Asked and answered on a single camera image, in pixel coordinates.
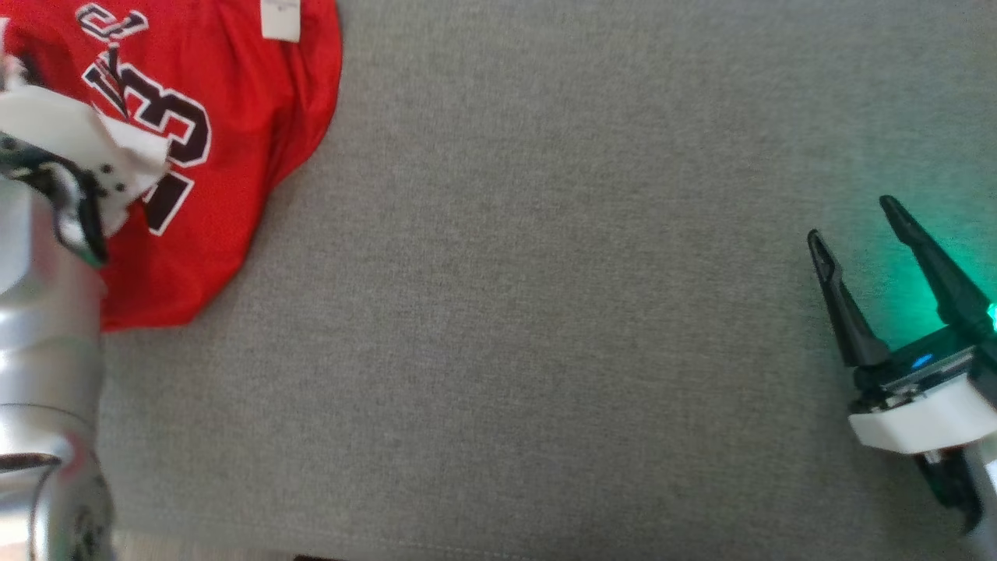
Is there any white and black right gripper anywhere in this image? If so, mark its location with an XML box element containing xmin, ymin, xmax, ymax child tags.
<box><xmin>807</xmin><ymin>196</ymin><xmax>997</xmax><ymax>455</ymax></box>

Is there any red basketball jersey with number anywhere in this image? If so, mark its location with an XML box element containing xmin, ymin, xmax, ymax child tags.
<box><xmin>0</xmin><ymin>0</ymin><xmax>343</xmax><ymax>333</ymax></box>

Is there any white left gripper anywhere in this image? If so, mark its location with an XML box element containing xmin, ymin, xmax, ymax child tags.
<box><xmin>0</xmin><ymin>84</ymin><xmax>170</xmax><ymax>267</ymax></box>

